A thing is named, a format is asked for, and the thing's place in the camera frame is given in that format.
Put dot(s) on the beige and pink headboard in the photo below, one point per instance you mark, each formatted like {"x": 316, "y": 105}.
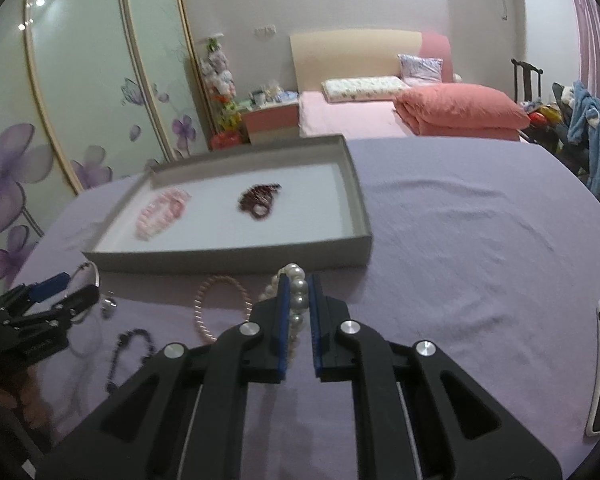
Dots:
{"x": 350, "y": 55}

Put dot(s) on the white wall switch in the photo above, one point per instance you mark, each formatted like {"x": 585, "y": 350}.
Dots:
{"x": 265, "y": 31}

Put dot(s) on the white floral pillow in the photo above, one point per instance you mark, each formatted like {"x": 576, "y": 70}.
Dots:
{"x": 362, "y": 88}

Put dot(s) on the purple tablecloth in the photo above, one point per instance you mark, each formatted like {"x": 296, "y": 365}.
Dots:
{"x": 455, "y": 260}

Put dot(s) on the small purple patterned pillow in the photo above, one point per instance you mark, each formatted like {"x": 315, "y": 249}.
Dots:
{"x": 420, "y": 67}

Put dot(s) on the bed with pink sheet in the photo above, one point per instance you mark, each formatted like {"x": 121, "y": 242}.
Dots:
{"x": 350, "y": 117}

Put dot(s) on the floral sliding door wardrobe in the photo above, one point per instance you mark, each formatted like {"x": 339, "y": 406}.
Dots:
{"x": 80, "y": 85}

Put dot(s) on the pink nightstand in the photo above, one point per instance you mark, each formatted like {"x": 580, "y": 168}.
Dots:
{"x": 272, "y": 122}

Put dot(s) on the red basket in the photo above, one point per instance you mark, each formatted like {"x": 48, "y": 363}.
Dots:
{"x": 225, "y": 140}

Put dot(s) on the folded salmon quilt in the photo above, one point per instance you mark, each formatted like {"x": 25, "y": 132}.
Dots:
{"x": 460, "y": 107}

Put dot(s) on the grey cardboard tray box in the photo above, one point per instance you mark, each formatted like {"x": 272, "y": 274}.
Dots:
{"x": 230, "y": 260}

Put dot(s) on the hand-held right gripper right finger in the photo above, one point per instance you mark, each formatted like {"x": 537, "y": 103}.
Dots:
{"x": 316, "y": 327}

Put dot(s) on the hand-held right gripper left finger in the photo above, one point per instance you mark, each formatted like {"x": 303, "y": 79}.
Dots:
{"x": 282, "y": 327}

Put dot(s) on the clear tube of plush toys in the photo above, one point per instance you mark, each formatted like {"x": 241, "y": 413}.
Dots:
{"x": 217, "y": 75}

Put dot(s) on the thin silver bangle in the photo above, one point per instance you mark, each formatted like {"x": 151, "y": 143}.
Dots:
{"x": 97, "y": 280}

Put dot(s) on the blue cloth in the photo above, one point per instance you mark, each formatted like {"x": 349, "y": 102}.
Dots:
{"x": 282, "y": 96}

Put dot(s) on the dark seat frame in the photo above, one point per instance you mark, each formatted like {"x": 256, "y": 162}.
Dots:
{"x": 562, "y": 125}

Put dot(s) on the person's left hand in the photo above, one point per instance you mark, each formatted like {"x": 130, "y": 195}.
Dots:
{"x": 15, "y": 405}

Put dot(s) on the dark wooden chair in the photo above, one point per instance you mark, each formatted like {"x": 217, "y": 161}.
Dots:
{"x": 522, "y": 80}

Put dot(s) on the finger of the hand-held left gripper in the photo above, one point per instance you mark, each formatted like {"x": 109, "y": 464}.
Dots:
{"x": 75, "y": 300}
{"x": 47, "y": 287}

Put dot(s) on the pile of colourful toys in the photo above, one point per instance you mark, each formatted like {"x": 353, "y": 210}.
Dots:
{"x": 542, "y": 115}

